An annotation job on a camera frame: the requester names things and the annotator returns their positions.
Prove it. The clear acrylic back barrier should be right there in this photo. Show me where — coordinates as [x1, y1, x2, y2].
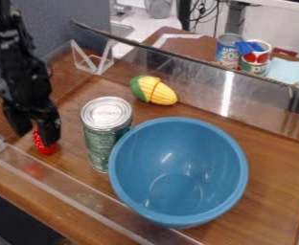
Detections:
[73, 20, 299, 114]

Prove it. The blue soup can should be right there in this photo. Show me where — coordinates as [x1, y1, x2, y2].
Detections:
[216, 33, 243, 69]

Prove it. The clear acrylic bracket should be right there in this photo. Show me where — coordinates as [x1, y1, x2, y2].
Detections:
[71, 40, 113, 75]

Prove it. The green tin can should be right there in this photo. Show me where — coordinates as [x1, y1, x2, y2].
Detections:
[80, 97, 133, 173]

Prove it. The blue plastic clip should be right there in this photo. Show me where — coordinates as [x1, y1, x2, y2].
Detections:
[234, 41, 265, 55]

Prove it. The red toy strawberry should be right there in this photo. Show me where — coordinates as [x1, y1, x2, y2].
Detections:
[33, 129, 57, 155]

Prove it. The light blue cloth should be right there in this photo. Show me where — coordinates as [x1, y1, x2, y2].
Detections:
[267, 57, 299, 84]

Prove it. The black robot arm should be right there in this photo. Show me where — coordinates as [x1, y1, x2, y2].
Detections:
[0, 0, 61, 147]

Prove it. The red white tomato can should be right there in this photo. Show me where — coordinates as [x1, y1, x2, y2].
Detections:
[239, 39, 271, 76]

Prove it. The blue bowl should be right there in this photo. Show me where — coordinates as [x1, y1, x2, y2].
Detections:
[108, 117, 250, 229]

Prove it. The yellow toy corn cob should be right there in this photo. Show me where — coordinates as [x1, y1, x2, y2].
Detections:
[129, 76, 178, 105]

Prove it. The clear acrylic barrier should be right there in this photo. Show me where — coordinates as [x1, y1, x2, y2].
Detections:
[0, 136, 203, 245]
[73, 20, 299, 114]

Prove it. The clear acrylic front barrier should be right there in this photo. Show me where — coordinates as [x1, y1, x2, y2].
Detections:
[0, 136, 203, 245]

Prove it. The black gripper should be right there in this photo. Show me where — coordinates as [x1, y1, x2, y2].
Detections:
[0, 56, 61, 147]

